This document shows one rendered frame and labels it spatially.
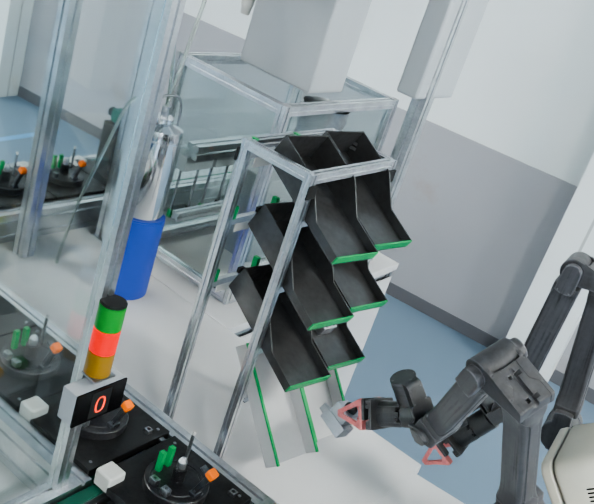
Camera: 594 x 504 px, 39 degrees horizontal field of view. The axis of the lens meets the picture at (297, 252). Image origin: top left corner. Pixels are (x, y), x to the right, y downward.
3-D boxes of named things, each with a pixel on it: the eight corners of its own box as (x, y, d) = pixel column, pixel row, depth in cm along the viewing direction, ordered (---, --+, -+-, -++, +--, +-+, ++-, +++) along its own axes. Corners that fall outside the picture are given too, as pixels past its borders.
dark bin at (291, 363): (325, 381, 192) (344, 364, 188) (284, 392, 183) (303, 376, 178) (269, 279, 202) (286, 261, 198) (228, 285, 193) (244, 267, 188)
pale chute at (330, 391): (340, 431, 211) (352, 429, 208) (303, 444, 202) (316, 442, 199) (311, 322, 215) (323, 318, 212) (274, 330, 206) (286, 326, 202)
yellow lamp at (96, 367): (115, 374, 158) (121, 353, 156) (95, 382, 154) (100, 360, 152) (98, 360, 160) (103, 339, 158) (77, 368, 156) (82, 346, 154)
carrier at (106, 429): (168, 438, 195) (181, 394, 190) (87, 478, 176) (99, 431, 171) (99, 382, 206) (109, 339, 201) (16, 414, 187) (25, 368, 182)
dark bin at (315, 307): (348, 322, 186) (368, 304, 181) (306, 331, 176) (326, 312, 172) (289, 220, 196) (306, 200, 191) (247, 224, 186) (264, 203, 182)
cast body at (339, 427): (345, 436, 192) (365, 417, 189) (335, 438, 188) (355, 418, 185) (325, 407, 195) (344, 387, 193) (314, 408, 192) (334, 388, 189)
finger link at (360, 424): (332, 397, 187) (369, 398, 181) (348, 396, 192) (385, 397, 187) (332, 429, 186) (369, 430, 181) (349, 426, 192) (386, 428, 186)
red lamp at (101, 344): (121, 352, 156) (127, 330, 154) (100, 360, 152) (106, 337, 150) (103, 338, 158) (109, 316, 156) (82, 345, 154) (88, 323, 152)
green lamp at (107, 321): (127, 330, 154) (133, 307, 152) (106, 337, 150) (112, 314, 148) (109, 316, 156) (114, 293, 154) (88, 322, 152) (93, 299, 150)
